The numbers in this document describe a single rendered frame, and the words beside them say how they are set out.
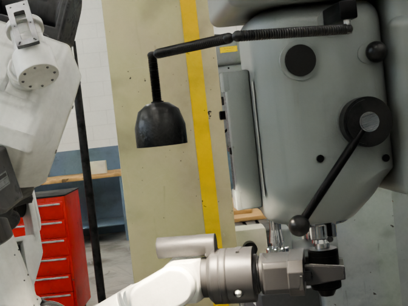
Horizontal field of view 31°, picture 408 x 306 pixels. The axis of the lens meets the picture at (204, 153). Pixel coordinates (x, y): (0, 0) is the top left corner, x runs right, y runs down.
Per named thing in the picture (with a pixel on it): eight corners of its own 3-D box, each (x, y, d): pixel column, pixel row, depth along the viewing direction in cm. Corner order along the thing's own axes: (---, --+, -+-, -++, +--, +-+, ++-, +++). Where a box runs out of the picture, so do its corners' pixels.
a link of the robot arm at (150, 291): (202, 295, 111) (129, 337, 113) (210, 281, 119) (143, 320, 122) (180, 258, 111) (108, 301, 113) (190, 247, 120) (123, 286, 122)
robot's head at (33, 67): (14, 99, 119) (20, 65, 112) (0, 51, 123) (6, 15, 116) (53, 95, 122) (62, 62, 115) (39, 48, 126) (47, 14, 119)
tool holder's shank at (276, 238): (282, 244, 151) (276, 191, 150) (287, 246, 148) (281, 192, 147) (267, 246, 150) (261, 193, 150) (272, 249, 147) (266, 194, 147)
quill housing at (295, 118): (275, 235, 101) (251, 6, 100) (251, 217, 122) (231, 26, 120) (406, 218, 103) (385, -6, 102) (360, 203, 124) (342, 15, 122)
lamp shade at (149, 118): (126, 149, 102) (121, 105, 102) (166, 143, 107) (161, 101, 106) (158, 147, 97) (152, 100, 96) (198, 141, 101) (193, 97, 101)
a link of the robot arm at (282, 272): (300, 250, 107) (221, 255, 109) (306, 314, 108) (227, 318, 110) (302, 234, 120) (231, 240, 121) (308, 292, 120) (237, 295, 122)
